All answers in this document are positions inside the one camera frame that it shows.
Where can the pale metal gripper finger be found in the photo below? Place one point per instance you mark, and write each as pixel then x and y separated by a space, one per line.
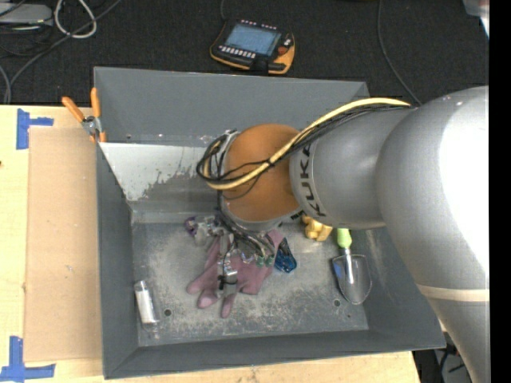
pixel 221 271
pixel 231 283

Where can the mauve rubber glove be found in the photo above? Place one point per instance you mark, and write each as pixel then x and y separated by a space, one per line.
pixel 247 277

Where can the purple and clear plastic item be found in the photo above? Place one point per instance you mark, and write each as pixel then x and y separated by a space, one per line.
pixel 195 227

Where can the blue crumpled packet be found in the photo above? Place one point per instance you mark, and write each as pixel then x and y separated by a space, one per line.
pixel 286 261

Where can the white small tube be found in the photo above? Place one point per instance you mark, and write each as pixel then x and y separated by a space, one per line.
pixel 145 303

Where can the yellow toy figure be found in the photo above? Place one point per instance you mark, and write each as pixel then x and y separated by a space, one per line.
pixel 317 230

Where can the grey metal bin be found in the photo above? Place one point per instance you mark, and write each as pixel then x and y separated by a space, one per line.
pixel 167 110

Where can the brown cardboard board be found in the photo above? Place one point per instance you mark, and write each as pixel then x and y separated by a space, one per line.
pixel 60 234

